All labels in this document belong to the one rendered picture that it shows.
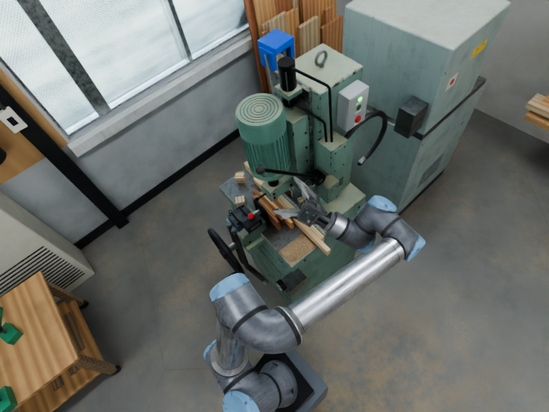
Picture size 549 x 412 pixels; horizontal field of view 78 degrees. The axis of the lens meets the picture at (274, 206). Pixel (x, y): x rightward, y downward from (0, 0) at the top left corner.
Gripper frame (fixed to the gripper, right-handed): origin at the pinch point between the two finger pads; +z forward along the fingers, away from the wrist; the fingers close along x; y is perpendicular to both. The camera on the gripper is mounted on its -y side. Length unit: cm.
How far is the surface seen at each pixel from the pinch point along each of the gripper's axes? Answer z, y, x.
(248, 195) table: 7, -45, 27
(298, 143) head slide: 2.3, -19.5, -14.4
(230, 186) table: 18, -51, 30
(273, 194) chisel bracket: -0.8, -28.1, 13.0
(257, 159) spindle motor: 13.4, -10.6, -2.9
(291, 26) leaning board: 36, -168, -55
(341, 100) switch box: -2.7, -15.7, -36.6
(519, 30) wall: -109, -173, -133
